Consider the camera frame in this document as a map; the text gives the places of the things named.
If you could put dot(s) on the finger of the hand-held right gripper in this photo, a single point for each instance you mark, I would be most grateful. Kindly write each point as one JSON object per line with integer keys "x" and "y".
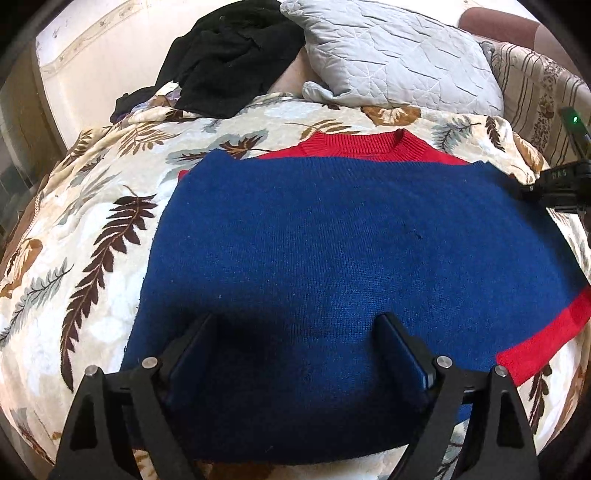
{"x": 531, "y": 190}

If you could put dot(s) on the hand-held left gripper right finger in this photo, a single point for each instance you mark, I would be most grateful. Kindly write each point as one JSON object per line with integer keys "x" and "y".
{"x": 406, "y": 355}

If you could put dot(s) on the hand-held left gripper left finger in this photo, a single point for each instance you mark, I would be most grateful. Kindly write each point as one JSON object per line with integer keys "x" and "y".
{"x": 191, "y": 355}

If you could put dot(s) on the red and blue knit sweater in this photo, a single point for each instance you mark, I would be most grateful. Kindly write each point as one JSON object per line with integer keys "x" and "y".
{"x": 332, "y": 258}

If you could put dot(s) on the striped floral sofa cushion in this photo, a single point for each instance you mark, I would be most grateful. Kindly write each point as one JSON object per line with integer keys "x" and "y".
{"x": 540, "y": 97}

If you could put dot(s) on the leaf print fleece blanket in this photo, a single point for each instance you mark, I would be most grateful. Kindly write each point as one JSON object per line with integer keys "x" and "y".
{"x": 92, "y": 230}

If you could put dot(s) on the grey quilted pillow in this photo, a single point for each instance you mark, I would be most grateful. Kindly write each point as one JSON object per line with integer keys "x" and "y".
{"x": 397, "y": 55}

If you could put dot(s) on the black cloth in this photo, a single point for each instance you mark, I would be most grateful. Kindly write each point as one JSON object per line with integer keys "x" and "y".
{"x": 221, "y": 60}

